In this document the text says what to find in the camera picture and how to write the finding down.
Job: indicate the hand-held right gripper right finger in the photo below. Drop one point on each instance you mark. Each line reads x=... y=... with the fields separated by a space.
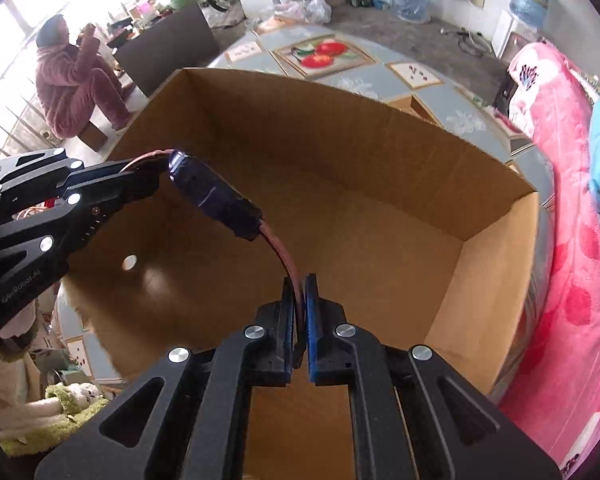
x=311 y=315

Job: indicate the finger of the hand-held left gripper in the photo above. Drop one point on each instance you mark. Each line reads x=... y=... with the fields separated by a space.
x=105 y=169
x=110 y=195

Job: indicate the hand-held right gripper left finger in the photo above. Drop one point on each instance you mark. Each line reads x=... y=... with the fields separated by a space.
x=286 y=315

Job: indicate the brown cardboard box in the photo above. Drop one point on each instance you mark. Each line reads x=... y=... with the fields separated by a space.
x=330 y=200

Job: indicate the person's left forearm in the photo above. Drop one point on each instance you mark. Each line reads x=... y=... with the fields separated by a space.
x=5 y=390

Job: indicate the person's left hand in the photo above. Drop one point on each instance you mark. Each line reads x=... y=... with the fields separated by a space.
x=17 y=329

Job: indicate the brown stool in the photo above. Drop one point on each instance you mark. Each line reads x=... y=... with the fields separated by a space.
x=92 y=135

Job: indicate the metal railing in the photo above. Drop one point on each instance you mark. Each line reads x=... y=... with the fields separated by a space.
x=15 y=125

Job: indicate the dark board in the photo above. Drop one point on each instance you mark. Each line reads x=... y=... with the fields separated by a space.
x=170 y=50

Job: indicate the low table with clutter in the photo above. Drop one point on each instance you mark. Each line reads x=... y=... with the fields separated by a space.
x=127 y=27

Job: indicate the green basin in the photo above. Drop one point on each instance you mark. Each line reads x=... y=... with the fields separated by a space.
x=182 y=0

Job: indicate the white green plush robe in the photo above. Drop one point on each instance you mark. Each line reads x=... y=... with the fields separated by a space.
x=55 y=425

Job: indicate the clear plastic bag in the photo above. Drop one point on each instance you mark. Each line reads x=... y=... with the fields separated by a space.
x=302 y=2

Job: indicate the black bag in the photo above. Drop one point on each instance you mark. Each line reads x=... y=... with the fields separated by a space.
x=505 y=95

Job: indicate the white water dispenser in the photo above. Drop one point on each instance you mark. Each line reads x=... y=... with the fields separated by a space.
x=515 y=37

